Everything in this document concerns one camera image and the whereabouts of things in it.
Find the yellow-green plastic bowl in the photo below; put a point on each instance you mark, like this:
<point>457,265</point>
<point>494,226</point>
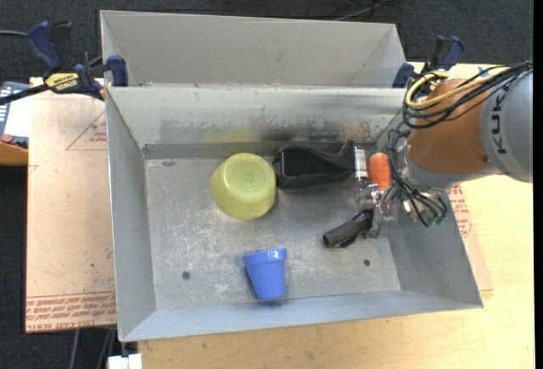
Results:
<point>244,187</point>

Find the blue plastic cup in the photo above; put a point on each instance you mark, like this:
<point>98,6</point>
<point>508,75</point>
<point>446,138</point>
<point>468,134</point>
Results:
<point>266,276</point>

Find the orange toy carrot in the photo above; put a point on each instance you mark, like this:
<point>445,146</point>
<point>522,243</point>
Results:
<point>378,172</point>

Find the grey metal bin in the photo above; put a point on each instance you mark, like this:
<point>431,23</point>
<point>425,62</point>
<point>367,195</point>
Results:
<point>203,231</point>

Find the black tube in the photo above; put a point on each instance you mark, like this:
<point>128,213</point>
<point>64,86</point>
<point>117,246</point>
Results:
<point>345,231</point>

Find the brown cardboard board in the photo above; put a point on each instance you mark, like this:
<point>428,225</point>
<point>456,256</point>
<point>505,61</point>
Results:
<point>63,210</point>

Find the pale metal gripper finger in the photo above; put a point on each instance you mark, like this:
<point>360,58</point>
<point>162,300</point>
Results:
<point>377,225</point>
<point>368,195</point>

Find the small clear bottle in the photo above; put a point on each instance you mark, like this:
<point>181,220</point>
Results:
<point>360,163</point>

